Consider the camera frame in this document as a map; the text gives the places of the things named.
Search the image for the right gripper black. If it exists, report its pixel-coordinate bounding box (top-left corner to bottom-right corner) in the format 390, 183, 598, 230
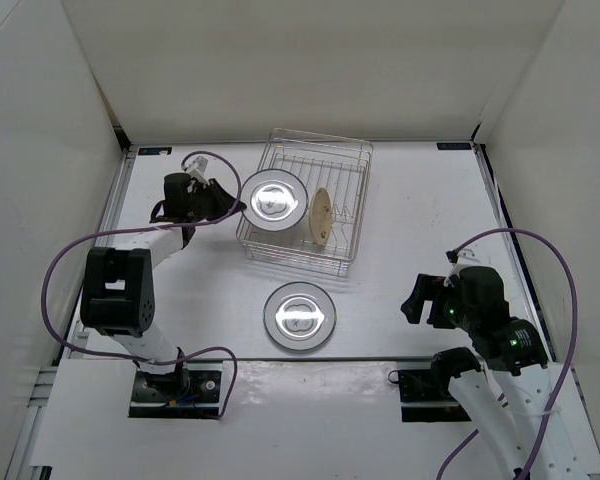
400, 274, 477, 332

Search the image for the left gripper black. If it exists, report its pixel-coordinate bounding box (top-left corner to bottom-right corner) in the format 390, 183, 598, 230
186, 178, 247, 224

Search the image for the white plate green rim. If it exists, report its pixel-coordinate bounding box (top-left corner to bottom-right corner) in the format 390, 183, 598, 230
263, 281, 337, 352
241, 169, 309, 232

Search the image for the beige wooden plate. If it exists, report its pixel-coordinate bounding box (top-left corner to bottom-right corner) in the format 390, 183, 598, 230
309, 187, 332, 246

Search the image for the wire dish rack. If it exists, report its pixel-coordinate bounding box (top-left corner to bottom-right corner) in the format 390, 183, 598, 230
236, 128, 373, 277

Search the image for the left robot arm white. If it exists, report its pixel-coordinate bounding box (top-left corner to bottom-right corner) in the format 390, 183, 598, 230
80, 173, 246, 400

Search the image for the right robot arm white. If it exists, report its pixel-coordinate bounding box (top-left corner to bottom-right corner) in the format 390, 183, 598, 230
401, 265, 588, 479

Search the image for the blue label left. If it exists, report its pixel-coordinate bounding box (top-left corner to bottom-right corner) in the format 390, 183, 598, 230
137, 147, 172, 156

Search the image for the blue label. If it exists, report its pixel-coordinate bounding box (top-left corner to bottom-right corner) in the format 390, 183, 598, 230
137, 147, 172, 156
436, 142, 472, 151

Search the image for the blue label right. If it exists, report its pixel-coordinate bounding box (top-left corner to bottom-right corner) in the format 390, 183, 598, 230
436, 142, 472, 151

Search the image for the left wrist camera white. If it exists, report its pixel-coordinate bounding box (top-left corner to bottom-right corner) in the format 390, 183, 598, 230
181, 155, 208, 184

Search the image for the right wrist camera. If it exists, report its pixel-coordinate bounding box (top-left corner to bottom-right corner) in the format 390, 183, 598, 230
444, 248, 481, 286

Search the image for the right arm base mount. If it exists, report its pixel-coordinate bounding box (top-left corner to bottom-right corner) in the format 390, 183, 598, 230
387, 369, 470, 423

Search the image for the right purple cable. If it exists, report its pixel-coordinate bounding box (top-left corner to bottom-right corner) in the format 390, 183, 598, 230
435, 228, 579, 480

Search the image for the purple cable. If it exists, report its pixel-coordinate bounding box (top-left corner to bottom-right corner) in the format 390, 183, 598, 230
40, 150, 246, 420
435, 228, 579, 480

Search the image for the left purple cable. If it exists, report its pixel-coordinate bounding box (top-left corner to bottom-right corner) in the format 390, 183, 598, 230
40, 150, 246, 420

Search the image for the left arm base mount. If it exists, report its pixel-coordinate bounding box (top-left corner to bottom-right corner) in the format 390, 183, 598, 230
128, 363, 223, 420

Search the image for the aluminium table edge rail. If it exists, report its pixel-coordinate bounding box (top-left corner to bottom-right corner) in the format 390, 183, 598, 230
57, 151, 132, 359

